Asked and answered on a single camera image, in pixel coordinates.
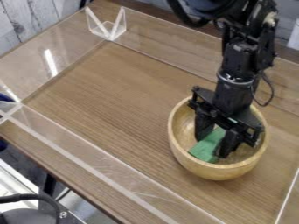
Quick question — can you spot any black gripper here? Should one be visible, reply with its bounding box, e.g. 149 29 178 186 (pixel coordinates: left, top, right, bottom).
189 71 266 158

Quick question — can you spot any green rectangular block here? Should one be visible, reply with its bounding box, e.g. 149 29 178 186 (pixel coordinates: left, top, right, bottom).
189 127 226 164

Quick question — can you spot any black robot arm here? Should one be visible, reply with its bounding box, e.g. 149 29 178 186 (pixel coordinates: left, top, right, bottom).
167 0 278 158

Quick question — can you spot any light wooden bowl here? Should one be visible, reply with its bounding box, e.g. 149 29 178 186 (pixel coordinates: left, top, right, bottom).
167 96 270 180

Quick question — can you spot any black table leg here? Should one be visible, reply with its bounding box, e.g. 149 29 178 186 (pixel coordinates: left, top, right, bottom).
43 174 58 197

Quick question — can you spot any clear acrylic enclosure wall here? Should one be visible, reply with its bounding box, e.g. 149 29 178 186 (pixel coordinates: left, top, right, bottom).
0 2 299 224

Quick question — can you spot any black metal bracket with screw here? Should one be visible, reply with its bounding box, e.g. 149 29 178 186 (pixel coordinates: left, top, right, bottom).
38 200 87 224

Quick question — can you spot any black cable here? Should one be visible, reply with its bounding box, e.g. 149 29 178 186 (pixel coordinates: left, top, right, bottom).
0 193 63 224

